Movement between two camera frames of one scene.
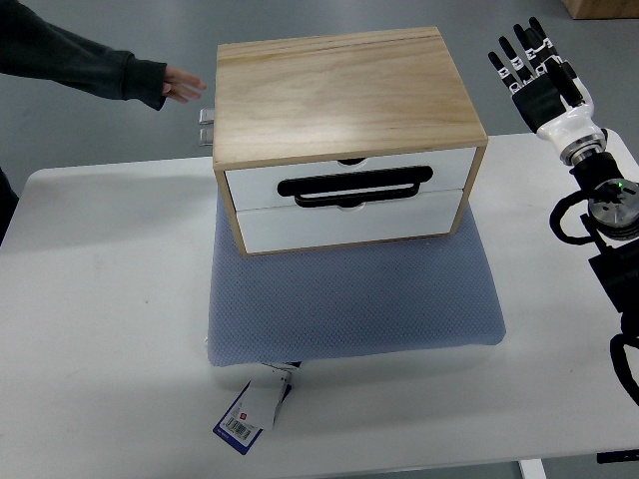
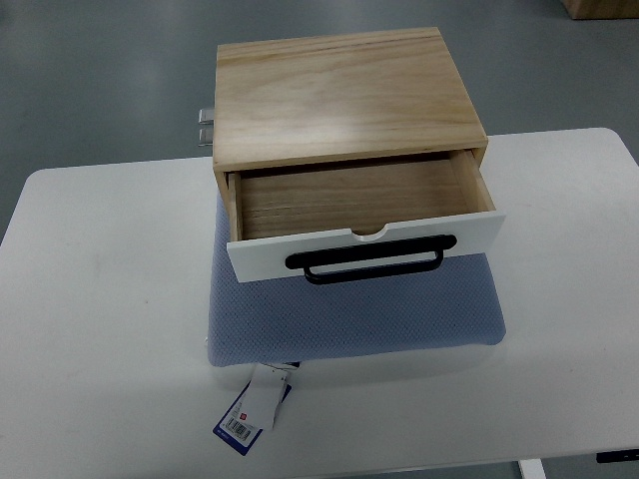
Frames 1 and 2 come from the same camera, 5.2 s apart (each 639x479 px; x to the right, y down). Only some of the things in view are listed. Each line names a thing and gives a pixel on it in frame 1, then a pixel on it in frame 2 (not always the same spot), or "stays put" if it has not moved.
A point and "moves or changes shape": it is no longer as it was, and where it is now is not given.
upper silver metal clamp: [206, 116] stays put
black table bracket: [618, 456] stays put
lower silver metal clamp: [206, 137] stays put
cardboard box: [602, 9] stays put
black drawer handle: [349, 190] -> [371, 251]
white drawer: [258, 188] moves or changes shape
